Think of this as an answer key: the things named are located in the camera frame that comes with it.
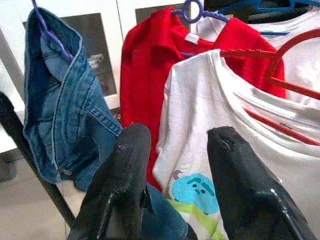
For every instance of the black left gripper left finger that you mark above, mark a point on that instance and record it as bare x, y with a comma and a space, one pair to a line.
120, 175

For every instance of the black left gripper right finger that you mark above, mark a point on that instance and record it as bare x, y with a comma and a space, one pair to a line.
245, 195

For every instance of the red plastic hanger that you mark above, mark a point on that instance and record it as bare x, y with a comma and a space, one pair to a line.
250, 53

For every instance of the thin purple hanger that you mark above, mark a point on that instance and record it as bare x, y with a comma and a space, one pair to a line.
45, 30

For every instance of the blue plastic hanger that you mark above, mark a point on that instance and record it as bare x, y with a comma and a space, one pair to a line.
275, 10

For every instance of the blue denim garment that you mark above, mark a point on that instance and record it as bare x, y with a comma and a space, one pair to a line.
67, 112

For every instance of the white monster print t-shirt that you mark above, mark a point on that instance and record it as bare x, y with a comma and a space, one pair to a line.
200, 112

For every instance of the black clothes rack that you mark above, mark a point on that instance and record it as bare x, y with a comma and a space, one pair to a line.
25, 150

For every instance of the red polo shirt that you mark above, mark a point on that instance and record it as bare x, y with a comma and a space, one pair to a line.
140, 75

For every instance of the white framed glass door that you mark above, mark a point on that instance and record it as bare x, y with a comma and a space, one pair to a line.
112, 37

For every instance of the plain white t-shirt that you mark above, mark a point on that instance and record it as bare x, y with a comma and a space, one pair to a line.
300, 57

